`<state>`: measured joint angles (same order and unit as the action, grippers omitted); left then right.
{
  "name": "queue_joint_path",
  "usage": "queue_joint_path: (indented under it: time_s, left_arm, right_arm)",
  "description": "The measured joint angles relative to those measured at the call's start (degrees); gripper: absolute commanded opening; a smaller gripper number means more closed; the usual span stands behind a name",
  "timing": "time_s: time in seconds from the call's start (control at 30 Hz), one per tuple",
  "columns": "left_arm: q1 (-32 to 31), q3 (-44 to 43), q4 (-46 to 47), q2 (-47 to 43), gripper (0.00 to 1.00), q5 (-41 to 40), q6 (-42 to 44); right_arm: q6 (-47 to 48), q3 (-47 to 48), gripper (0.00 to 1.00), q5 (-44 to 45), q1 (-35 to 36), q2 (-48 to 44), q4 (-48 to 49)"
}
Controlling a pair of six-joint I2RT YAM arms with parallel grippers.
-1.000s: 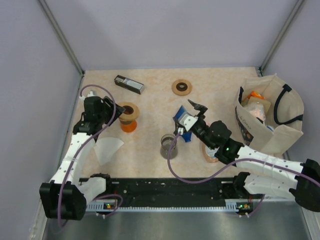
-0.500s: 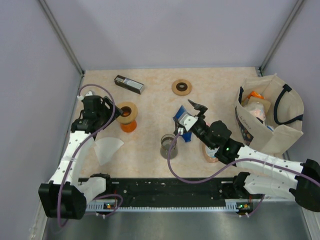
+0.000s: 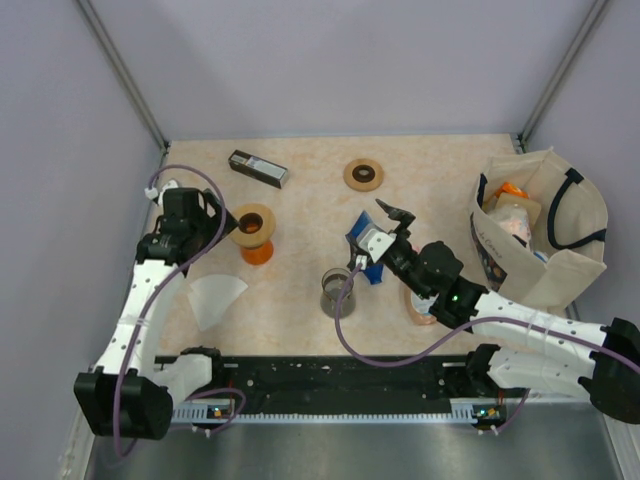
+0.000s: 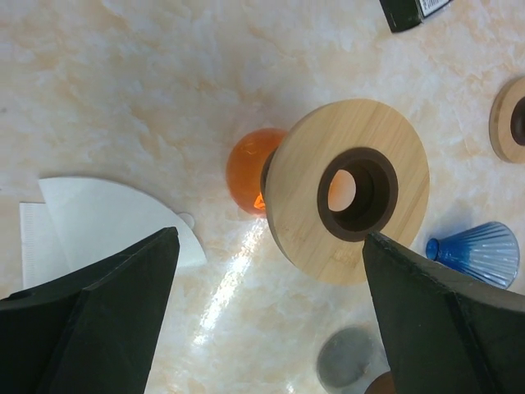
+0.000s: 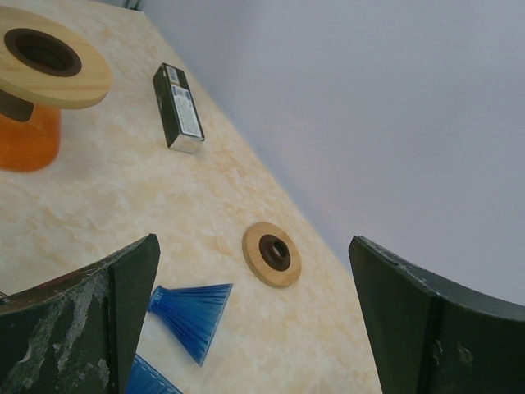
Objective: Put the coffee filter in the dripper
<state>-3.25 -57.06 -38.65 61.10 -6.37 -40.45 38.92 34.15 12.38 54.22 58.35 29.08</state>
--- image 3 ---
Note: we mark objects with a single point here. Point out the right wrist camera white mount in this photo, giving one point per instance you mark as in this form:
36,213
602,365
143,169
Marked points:
371,244

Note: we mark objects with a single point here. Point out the beige tote bag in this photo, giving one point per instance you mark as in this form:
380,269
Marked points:
564,254

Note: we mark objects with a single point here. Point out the white paper coffee filter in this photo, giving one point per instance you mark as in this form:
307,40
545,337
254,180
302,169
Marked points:
211,295

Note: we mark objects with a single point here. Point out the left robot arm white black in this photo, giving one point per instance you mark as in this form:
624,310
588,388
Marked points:
125,393

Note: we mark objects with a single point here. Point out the right aluminium frame post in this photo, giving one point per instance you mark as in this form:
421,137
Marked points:
593,18

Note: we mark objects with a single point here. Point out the aluminium frame post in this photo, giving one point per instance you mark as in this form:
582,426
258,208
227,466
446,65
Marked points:
121,72
593,18

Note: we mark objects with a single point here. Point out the left aluminium frame post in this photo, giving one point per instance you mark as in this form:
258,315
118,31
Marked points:
121,72

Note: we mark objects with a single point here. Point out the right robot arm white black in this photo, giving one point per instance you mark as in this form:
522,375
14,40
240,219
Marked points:
606,356

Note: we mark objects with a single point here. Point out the black rectangular box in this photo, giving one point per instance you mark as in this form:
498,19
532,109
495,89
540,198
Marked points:
260,169

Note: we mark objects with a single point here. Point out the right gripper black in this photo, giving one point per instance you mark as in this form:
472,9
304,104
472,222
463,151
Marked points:
403,217

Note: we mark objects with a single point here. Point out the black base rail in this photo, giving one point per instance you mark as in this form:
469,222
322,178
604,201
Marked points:
345,385

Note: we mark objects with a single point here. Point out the orange soap bottle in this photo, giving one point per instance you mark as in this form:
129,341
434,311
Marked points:
418,308

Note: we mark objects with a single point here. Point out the wooden ring dripper holder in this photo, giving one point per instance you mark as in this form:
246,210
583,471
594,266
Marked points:
236,235

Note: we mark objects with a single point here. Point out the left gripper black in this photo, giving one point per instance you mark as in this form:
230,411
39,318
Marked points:
214,221

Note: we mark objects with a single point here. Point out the orange capped bottle in bag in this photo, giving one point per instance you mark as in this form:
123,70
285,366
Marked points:
511,189

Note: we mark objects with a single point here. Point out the orange glass carafe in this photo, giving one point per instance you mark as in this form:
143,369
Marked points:
257,254

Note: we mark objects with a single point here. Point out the grey cable duct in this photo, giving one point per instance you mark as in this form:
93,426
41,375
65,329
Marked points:
215,412

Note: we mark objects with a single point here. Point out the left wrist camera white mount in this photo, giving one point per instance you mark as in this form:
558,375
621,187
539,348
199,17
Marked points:
156,194

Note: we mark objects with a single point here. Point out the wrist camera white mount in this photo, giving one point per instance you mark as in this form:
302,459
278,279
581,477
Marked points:
156,194
371,244

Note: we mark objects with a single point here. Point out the blue cone dripper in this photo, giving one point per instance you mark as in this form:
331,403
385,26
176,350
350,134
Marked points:
374,273
361,225

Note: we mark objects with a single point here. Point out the glass flask carafe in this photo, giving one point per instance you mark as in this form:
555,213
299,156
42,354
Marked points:
332,283

